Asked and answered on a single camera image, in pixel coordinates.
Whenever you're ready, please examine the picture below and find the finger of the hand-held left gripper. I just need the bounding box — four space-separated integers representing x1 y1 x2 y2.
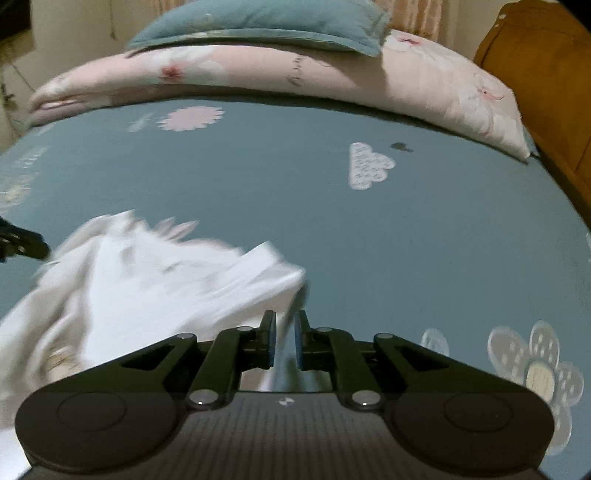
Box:
0 216 51 264

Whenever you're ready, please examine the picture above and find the wooden headboard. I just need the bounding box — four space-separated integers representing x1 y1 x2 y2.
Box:
473 0 591 210

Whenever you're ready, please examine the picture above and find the bed with teal printed sheet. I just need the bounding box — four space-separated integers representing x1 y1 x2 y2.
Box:
0 88 591 480

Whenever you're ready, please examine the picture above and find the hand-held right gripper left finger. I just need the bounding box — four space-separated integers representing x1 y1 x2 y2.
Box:
99 310 278 411

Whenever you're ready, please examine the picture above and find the white long-sleeve shirt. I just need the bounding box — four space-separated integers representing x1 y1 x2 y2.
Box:
0 210 309 432

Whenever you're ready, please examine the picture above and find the pink floral folded quilt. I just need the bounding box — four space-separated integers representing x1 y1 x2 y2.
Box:
28 28 532 160

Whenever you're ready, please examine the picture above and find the teal pillow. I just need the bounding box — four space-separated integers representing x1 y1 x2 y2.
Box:
124 0 392 57

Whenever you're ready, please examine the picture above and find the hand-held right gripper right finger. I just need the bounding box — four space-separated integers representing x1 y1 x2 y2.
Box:
294 310 472 411

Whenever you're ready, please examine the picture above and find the orange patterned curtain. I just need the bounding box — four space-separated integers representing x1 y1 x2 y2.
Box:
374 0 444 38

